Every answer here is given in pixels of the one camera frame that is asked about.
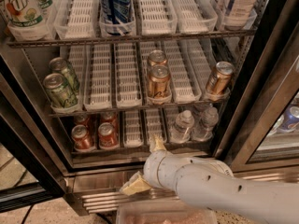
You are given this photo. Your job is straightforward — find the gold can back centre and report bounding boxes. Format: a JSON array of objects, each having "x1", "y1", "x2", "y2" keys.
[{"x1": 147, "y1": 49, "x2": 168, "y2": 67}]

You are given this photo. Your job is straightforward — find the water bottle left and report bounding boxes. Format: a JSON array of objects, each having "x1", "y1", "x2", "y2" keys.
[{"x1": 170, "y1": 110, "x2": 194, "y2": 144}]

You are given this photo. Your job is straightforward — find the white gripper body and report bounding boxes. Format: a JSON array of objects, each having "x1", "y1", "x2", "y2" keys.
[{"x1": 143, "y1": 150, "x2": 191, "y2": 190}]

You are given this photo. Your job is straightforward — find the steel fridge base grille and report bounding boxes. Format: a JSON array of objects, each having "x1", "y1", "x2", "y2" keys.
[{"x1": 67, "y1": 154, "x2": 298, "y2": 215}]

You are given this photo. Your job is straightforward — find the middle wire shelf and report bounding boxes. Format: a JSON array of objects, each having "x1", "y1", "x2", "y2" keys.
[{"x1": 49, "y1": 99, "x2": 227, "y2": 118}]

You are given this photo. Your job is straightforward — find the green can back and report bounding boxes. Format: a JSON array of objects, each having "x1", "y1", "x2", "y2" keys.
[{"x1": 50, "y1": 57, "x2": 79, "y2": 94}]

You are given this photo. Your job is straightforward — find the green can front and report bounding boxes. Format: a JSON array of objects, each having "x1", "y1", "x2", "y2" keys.
[{"x1": 43, "y1": 73, "x2": 78, "y2": 108}]

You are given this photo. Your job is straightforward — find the open fridge door left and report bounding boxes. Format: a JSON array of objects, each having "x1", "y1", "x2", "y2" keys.
[{"x1": 0, "y1": 58, "x2": 65, "y2": 213}]

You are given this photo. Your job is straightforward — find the clear plastic container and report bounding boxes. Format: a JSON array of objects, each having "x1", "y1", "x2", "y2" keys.
[{"x1": 116, "y1": 200, "x2": 218, "y2": 224}]

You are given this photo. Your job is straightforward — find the wire shelf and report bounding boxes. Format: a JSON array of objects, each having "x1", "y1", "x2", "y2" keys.
[
  {"x1": 49, "y1": 99, "x2": 227, "y2": 118},
  {"x1": 7, "y1": 29, "x2": 256, "y2": 49}
]

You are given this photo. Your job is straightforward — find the gold can front centre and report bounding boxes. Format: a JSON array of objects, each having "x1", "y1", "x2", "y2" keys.
[{"x1": 148, "y1": 65, "x2": 170, "y2": 99}]

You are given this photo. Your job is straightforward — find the top wire shelf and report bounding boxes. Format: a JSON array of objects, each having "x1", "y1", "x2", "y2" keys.
[{"x1": 7, "y1": 29, "x2": 256, "y2": 49}]

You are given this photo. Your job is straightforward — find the red coke can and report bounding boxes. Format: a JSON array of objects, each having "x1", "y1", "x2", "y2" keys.
[
  {"x1": 100, "y1": 111, "x2": 119, "y2": 129},
  {"x1": 71, "y1": 125, "x2": 95, "y2": 152},
  {"x1": 74, "y1": 114, "x2": 92, "y2": 129},
  {"x1": 98, "y1": 122, "x2": 119, "y2": 150}
]

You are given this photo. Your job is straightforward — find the blue pepsi can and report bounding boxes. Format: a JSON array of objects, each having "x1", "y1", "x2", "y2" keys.
[{"x1": 278, "y1": 105, "x2": 299, "y2": 133}]

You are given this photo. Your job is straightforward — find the water bottle right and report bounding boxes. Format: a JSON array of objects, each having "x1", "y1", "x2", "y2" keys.
[{"x1": 192, "y1": 107, "x2": 219, "y2": 142}]

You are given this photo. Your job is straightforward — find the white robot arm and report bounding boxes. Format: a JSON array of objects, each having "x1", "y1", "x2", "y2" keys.
[{"x1": 120, "y1": 136, "x2": 299, "y2": 224}]

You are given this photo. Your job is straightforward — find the water bottle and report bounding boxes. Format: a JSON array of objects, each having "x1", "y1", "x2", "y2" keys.
[
  {"x1": 170, "y1": 110, "x2": 194, "y2": 144},
  {"x1": 192, "y1": 107, "x2": 219, "y2": 142}
]

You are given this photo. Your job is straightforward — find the gold can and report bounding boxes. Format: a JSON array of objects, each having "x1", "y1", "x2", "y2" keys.
[
  {"x1": 148, "y1": 65, "x2": 170, "y2": 99},
  {"x1": 206, "y1": 62, "x2": 235, "y2": 95},
  {"x1": 147, "y1": 49, "x2": 168, "y2": 67}
]

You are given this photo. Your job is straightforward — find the fridge door frame right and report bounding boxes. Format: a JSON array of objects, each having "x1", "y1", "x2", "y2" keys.
[{"x1": 215, "y1": 0, "x2": 299, "y2": 173}]

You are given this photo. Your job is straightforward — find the gold can right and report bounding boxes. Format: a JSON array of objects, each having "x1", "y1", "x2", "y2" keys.
[{"x1": 206, "y1": 62, "x2": 235, "y2": 95}]

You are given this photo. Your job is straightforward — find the blue pepsi bottle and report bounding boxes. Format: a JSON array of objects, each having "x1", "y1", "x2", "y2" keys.
[{"x1": 99, "y1": 0, "x2": 135, "y2": 35}]

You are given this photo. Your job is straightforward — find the green can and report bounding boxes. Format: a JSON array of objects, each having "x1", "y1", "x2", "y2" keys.
[
  {"x1": 50, "y1": 57, "x2": 79, "y2": 94},
  {"x1": 43, "y1": 73, "x2": 78, "y2": 108}
]

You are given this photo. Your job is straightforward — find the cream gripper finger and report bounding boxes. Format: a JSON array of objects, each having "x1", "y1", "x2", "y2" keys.
[
  {"x1": 149, "y1": 134, "x2": 165, "y2": 153},
  {"x1": 120, "y1": 172, "x2": 151, "y2": 196}
]

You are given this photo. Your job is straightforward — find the white label bottle right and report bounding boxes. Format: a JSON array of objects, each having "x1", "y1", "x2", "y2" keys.
[{"x1": 210, "y1": 0, "x2": 256, "y2": 31}]

